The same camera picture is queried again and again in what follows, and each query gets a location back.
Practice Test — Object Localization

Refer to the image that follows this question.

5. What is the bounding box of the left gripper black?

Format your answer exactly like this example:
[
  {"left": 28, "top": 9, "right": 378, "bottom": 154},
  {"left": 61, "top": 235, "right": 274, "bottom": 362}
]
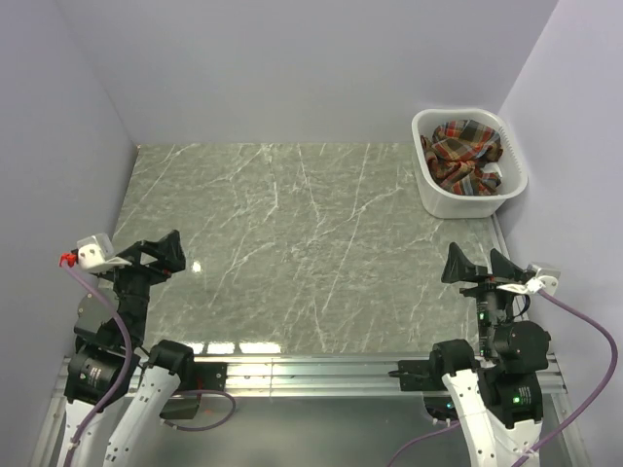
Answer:
[{"left": 97, "top": 228, "right": 185, "bottom": 342}]

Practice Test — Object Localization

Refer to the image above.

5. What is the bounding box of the black box under rail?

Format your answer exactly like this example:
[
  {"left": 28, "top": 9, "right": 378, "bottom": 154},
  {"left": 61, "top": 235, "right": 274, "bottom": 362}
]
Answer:
[{"left": 160, "top": 389, "right": 202, "bottom": 420}]

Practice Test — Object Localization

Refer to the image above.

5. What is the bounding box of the plaid long sleeve shirt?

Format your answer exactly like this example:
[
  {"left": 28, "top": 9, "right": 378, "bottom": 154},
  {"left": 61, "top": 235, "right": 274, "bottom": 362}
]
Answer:
[{"left": 420, "top": 119, "right": 503, "bottom": 197}]

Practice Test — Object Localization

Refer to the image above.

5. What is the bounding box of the aluminium rail frame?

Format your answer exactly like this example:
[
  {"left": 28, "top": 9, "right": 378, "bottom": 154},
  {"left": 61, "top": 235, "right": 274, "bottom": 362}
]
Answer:
[{"left": 28, "top": 213, "right": 593, "bottom": 467}]

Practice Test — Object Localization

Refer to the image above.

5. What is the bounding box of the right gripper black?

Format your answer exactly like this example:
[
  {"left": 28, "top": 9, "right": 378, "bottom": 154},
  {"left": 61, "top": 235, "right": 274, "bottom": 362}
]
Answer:
[{"left": 441, "top": 239, "right": 526, "bottom": 355}]

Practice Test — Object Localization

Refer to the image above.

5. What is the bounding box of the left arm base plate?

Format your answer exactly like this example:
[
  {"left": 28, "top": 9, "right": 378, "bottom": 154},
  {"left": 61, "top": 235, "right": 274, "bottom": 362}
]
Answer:
[{"left": 178, "top": 362, "right": 228, "bottom": 391}]

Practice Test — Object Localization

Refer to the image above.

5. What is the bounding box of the white plastic basket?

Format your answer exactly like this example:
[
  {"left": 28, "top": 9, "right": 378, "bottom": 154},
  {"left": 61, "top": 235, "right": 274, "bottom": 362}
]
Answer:
[{"left": 412, "top": 108, "right": 528, "bottom": 219}]

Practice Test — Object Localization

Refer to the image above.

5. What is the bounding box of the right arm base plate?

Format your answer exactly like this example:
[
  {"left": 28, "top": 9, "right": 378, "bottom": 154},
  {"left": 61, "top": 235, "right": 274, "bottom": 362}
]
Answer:
[{"left": 388, "top": 360, "right": 439, "bottom": 392}]

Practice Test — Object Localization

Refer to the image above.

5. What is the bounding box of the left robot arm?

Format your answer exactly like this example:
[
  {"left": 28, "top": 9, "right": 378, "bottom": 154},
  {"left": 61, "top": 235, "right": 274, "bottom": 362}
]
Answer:
[{"left": 58, "top": 230, "right": 197, "bottom": 466}]

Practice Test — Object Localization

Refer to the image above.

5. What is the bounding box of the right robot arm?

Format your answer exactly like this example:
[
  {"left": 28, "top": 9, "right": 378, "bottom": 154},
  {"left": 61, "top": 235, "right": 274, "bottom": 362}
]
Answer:
[{"left": 428, "top": 243, "right": 551, "bottom": 466}]

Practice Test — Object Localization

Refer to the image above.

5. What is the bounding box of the white shirt in basket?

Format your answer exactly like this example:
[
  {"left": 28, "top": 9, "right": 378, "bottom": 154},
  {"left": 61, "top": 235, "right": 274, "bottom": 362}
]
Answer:
[{"left": 480, "top": 162, "right": 502, "bottom": 191}]

